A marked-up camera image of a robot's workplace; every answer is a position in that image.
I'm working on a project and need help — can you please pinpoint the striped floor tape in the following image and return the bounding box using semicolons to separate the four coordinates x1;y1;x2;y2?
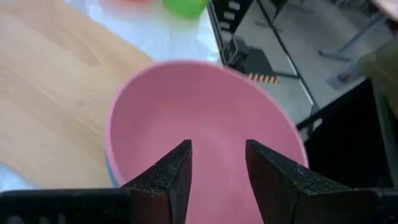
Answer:
248;72;280;85

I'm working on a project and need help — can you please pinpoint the black equipment box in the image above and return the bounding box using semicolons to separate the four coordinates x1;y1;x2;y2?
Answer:
297;79;398;189

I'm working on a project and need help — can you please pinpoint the green bowl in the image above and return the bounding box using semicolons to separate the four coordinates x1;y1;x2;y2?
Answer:
162;0;210;19

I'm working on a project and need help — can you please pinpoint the black table edge frame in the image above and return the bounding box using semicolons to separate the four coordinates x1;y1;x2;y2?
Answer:
206;0;323;131

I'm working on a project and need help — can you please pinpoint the orange bowl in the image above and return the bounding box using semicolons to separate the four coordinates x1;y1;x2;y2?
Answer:
101;0;158;7

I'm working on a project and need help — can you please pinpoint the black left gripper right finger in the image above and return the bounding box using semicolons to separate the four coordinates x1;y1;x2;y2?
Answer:
244;139;353;224

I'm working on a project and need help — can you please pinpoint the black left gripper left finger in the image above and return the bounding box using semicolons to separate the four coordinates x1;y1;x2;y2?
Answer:
121;139;193;224

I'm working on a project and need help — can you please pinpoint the pink bowl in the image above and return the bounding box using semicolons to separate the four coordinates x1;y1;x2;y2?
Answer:
104;59;309;224

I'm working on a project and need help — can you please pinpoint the blue bowl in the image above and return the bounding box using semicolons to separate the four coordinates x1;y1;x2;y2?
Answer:
104;154;121;189

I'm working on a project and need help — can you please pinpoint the grey metal stand leg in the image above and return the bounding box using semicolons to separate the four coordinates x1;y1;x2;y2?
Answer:
318;12;388;83

